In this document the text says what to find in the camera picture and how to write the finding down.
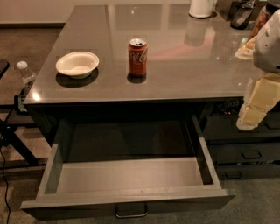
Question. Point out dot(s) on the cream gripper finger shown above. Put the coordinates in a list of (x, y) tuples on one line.
[(266, 92), (250, 116)]

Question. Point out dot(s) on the red coke can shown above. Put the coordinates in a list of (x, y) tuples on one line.
[(138, 49)]

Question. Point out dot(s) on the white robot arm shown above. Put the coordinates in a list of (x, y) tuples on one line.
[(266, 52)]

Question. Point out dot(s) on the right lower drawer unit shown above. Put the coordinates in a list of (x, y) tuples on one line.
[(236, 153)]

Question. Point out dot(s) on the open grey top drawer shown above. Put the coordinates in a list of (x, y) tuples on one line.
[(93, 167)]

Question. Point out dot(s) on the glass snack jar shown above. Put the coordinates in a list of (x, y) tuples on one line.
[(263, 16)]

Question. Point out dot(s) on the white cylindrical container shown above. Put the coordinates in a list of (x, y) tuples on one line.
[(201, 8)]

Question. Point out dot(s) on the grey cabinet with countertop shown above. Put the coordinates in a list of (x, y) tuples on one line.
[(188, 60)]

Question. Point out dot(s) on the white paper bowl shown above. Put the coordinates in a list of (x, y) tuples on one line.
[(77, 65)]

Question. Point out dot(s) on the clear plastic water bottle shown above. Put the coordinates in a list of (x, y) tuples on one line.
[(27, 75)]

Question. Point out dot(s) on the metal drawer handle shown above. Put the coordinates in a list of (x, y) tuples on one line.
[(131, 210)]

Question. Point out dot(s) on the black side table frame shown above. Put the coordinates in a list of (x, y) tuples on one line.
[(19, 131)]

